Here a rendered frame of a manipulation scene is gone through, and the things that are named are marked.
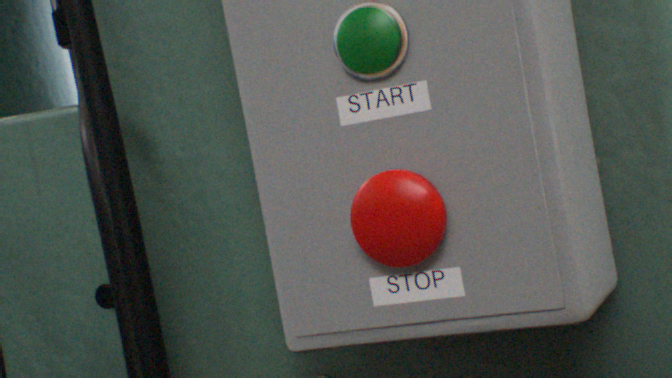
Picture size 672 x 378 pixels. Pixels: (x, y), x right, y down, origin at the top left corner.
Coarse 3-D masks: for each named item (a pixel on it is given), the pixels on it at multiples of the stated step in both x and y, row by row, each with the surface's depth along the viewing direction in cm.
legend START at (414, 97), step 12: (408, 84) 38; (420, 84) 38; (348, 96) 39; (360, 96) 39; (372, 96) 38; (384, 96) 38; (396, 96) 38; (408, 96) 38; (420, 96) 38; (348, 108) 39; (360, 108) 39; (372, 108) 38; (384, 108) 38; (396, 108) 38; (408, 108) 38; (420, 108) 38; (348, 120) 39; (360, 120) 39
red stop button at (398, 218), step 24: (360, 192) 38; (384, 192) 38; (408, 192) 37; (432, 192) 37; (360, 216) 38; (384, 216) 38; (408, 216) 37; (432, 216) 37; (360, 240) 38; (384, 240) 38; (408, 240) 37; (432, 240) 37; (384, 264) 38; (408, 264) 38
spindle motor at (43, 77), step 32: (0, 0) 61; (32, 0) 63; (0, 32) 60; (32, 32) 62; (0, 64) 60; (32, 64) 62; (64, 64) 65; (0, 96) 60; (32, 96) 62; (64, 96) 64; (0, 352) 60
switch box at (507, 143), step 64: (256, 0) 39; (320, 0) 39; (384, 0) 38; (448, 0) 37; (512, 0) 37; (256, 64) 40; (320, 64) 39; (448, 64) 37; (512, 64) 37; (576, 64) 41; (256, 128) 40; (320, 128) 39; (384, 128) 38; (448, 128) 38; (512, 128) 37; (576, 128) 40; (320, 192) 39; (448, 192) 38; (512, 192) 37; (576, 192) 38; (320, 256) 40; (448, 256) 38; (512, 256) 37; (576, 256) 37; (320, 320) 40; (384, 320) 39; (448, 320) 38; (512, 320) 38; (576, 320) 37
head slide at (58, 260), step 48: (0, 144) 56; (48, 144) 55; (0, 192) 56; (48, 192) 55; (0, 240) 56; (48, 240) 55; (96, 240) 54; (0, 288) 56; (48, 288) 56; (96, 288) 55; (0, 336) 57; (48, 336) 56; (96, 336) 55
